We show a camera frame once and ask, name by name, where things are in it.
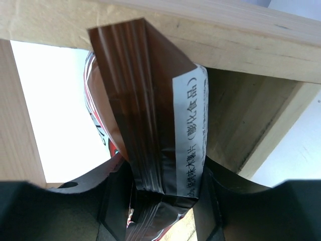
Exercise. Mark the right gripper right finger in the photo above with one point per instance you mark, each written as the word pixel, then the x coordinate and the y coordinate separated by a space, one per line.
pixel 231 207

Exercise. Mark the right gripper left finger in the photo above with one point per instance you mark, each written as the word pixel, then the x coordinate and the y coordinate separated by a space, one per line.
pixel 93 206

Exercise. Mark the Chuba cassava chips bag front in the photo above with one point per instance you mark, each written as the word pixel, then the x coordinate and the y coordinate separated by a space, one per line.
pixel 159 99

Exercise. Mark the wooden two-tier shelf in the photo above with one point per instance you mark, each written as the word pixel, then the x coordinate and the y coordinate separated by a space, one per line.
pixel 227 35

